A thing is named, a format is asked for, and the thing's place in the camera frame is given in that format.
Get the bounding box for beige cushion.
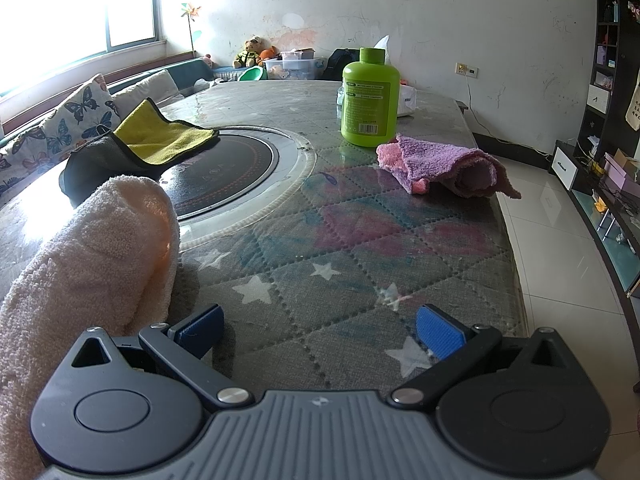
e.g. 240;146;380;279
112;70;181;111

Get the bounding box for pale pink towel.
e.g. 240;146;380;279
0;175;181;480

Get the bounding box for black backpack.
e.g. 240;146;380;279
320;49;362;82

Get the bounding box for window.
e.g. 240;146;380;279
0;0;168;103

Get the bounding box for power cable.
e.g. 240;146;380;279
467;76;556;156

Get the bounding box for dark shelving unit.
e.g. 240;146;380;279
550;0;640;301

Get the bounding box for yellow and grey microfibre cloth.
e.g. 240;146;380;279
59;99;222;208

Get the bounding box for green plastic bottle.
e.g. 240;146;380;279
340;47;401;149

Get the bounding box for canvas tote bag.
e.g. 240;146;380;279
625;80;640;133

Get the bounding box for colourful pinwheel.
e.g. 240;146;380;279
180;5;203;58

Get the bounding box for white drawer cabinet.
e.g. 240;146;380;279
551;142;581;191

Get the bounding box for white tissue pack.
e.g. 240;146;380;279
397;85;418;119

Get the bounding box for purple and pink towel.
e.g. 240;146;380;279
376;133;522;200

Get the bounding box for clear storage box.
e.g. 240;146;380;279
264;49;328;82

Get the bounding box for blue sofa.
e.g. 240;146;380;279
0;57;241;211

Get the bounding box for grey quilted star tablecloth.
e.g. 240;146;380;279
0;80;531;396

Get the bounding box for pink cardboard box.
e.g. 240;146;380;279
602;150;640;186

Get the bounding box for butterfly print cushion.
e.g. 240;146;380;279
0;127;51;201
40;74;123;163

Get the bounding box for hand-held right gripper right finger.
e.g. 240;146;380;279
390;304;571;407

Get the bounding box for round black induction cooktop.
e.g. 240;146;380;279
160;127;318;253

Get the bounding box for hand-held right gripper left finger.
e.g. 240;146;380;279
70;304;251;409

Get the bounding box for teddy bear plush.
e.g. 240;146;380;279
232;37;263;71

